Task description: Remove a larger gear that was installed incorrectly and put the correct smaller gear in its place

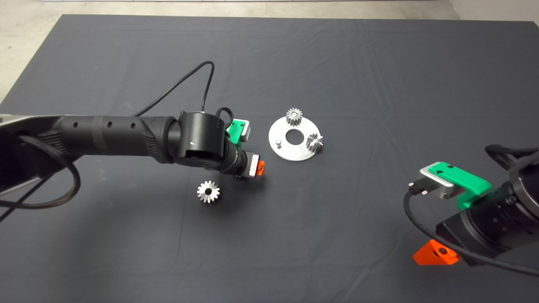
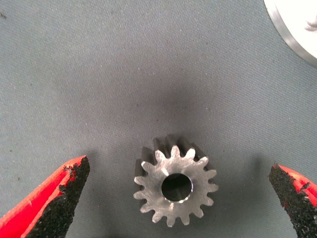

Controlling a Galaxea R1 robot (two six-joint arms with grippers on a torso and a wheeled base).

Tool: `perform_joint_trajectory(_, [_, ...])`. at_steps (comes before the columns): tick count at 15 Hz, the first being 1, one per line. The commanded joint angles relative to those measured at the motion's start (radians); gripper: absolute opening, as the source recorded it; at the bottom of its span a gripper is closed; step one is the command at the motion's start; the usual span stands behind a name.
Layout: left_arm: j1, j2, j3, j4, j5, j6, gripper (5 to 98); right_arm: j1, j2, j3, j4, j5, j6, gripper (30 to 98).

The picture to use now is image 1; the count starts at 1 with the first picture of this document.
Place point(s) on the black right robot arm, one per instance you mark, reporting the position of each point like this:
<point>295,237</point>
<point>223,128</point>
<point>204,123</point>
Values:
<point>528,191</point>

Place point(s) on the green right camera mount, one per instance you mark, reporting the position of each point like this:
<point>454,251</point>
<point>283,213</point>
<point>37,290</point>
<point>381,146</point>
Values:
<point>464,179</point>

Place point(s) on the larger steel gear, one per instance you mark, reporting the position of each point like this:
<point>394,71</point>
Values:
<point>204,195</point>

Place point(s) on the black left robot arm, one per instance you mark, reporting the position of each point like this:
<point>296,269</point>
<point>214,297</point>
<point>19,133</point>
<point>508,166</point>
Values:
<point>126,134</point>

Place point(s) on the small steel gear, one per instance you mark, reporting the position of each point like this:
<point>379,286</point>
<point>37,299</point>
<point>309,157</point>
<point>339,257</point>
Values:
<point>294,115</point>
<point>315,142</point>

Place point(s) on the round metal plate with hole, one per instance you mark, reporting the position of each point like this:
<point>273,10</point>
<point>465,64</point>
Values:
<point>294,152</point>

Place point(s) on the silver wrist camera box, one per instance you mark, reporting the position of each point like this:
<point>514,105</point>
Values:
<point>442,190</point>
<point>245,129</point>

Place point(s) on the dark grey table cloth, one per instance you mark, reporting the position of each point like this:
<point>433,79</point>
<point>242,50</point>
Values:
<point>269,252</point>

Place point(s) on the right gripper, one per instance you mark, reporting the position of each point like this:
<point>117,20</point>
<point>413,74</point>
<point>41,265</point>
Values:
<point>470,236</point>

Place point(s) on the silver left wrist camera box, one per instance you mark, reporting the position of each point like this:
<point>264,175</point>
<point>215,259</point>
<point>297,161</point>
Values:
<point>245,129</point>

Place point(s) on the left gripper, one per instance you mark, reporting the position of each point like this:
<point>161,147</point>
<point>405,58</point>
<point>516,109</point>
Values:
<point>244,165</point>

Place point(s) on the green left camera mount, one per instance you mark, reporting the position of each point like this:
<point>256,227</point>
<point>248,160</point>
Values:
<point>235,132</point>

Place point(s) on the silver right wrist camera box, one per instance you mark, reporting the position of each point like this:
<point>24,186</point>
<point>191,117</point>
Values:
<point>442,190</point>

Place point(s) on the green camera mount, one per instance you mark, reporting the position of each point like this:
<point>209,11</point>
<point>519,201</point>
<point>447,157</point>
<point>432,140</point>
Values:
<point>235,132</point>
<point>464,179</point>

